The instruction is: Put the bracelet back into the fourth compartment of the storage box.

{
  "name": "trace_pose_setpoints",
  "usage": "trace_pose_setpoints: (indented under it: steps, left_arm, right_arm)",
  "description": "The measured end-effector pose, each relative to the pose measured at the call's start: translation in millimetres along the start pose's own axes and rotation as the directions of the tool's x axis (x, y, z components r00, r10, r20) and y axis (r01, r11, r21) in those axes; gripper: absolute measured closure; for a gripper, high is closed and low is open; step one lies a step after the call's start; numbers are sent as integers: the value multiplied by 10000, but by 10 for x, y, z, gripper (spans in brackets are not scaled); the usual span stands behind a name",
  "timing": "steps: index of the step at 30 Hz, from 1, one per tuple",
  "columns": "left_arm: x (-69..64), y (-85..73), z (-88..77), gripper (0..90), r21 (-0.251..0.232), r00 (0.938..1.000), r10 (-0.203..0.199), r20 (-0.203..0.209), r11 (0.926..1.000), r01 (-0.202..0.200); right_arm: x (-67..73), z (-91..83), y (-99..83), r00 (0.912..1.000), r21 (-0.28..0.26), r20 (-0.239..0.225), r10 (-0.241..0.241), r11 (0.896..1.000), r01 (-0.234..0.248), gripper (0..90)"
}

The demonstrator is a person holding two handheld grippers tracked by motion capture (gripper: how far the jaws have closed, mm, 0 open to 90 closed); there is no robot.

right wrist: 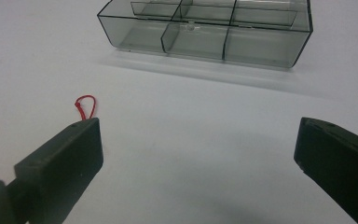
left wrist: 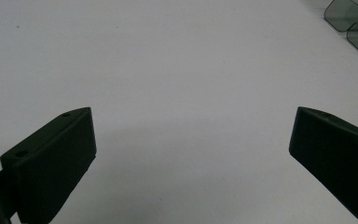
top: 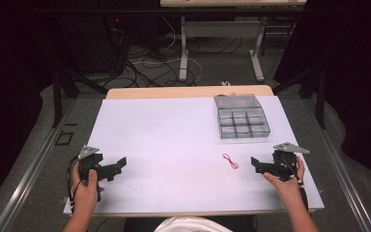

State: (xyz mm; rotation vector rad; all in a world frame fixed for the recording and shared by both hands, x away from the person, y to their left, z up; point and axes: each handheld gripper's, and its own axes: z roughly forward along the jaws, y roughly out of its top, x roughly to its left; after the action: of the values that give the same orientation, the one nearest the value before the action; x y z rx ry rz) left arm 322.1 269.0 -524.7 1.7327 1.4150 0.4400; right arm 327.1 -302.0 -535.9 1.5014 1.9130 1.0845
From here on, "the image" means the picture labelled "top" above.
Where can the person's left hand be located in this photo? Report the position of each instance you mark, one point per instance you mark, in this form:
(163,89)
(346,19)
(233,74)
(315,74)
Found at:
(84,191)

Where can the aluminium floor rail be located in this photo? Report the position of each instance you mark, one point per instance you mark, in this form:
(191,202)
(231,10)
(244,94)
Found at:
(25,179)
(341,167)

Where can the clear plastic compartment box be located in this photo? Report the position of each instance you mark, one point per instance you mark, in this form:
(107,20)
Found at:
(242,116)

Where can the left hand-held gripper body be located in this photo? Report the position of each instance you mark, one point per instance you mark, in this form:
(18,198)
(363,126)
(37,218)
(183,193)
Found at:
(89,161)

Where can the white table mat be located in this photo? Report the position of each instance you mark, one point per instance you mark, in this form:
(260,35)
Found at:
(174,154)

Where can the person's white shirt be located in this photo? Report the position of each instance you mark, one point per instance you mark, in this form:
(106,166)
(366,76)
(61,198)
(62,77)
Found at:
(191,225)

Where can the dark computer tower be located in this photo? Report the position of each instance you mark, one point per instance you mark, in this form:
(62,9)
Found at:
(93,38)

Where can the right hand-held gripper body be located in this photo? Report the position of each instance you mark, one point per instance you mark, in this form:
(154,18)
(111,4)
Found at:
(285,162)

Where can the person's right hand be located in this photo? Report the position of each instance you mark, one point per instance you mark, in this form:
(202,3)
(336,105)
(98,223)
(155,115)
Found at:
(286,185)

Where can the desk with white legs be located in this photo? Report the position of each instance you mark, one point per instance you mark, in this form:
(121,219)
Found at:
(220,32)

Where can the black metal stand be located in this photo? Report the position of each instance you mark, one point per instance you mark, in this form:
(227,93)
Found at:
(317,93)
(59,93)

